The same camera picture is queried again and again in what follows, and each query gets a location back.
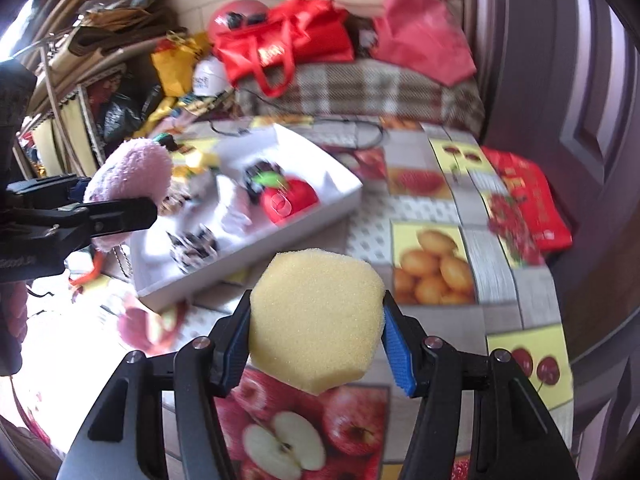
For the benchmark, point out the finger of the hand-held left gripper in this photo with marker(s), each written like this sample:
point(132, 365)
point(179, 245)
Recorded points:
point(120, 215)
point(45, 190)

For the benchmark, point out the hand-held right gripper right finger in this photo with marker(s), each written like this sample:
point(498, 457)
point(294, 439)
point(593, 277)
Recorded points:
point(398, 355)

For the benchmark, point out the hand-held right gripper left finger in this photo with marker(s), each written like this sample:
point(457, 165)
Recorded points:
point(234, 347)

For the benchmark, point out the pink plush toy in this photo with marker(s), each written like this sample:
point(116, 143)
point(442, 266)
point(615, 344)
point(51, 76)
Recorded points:
point(132, 170)

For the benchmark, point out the black white patterned cloth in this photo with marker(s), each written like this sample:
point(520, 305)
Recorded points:
point(192, 250)

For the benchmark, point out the yellow sponge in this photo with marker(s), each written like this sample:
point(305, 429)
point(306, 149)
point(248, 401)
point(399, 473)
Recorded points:
point(315, 315)

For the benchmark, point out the white shallow tray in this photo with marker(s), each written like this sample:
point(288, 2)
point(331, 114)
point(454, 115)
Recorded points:
point(305, 175)

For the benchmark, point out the person's left forearm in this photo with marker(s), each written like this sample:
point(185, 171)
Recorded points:
point(11, 312)

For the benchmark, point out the dark soft toy green patch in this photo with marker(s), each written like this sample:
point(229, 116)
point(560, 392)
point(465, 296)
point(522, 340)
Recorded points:
point(262, 177)

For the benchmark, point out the metal shelf rack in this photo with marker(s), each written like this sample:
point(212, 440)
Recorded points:
point(70, 120)

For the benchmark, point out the black plastic bag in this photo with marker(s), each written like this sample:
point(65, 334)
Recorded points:
point(120, 117)

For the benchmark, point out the fruit print tablecloth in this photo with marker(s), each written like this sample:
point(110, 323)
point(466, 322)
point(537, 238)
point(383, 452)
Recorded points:
point(500, 300)

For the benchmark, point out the red plush apple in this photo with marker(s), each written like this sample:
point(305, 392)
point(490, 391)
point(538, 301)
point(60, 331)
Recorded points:
point(290, 202)

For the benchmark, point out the yellow plastic bag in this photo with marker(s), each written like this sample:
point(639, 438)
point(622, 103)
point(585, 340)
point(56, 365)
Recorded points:
point(175, 67)

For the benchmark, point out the white helmet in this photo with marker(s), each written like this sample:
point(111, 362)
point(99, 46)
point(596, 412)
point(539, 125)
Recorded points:
point(210, 77)

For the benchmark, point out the stack of cardboard sheets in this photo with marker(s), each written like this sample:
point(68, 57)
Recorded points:
point(110, 25)

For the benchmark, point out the red plastic bag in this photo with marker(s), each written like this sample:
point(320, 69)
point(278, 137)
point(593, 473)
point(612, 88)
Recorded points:
point(535, 200)

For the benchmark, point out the red helmet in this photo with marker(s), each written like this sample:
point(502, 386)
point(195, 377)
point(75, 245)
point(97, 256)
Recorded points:
point(235, 12)

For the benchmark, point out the red tote bag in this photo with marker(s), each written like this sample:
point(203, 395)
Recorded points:
point(280, 40)

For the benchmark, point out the plaid blanket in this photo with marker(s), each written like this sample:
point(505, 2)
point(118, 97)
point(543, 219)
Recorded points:
point(390, 90)

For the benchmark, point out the brown wooden door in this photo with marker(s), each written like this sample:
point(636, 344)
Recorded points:
point(565, 85)

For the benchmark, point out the red cloth bag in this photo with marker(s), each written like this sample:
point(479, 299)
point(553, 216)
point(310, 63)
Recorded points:
point(425, 30)

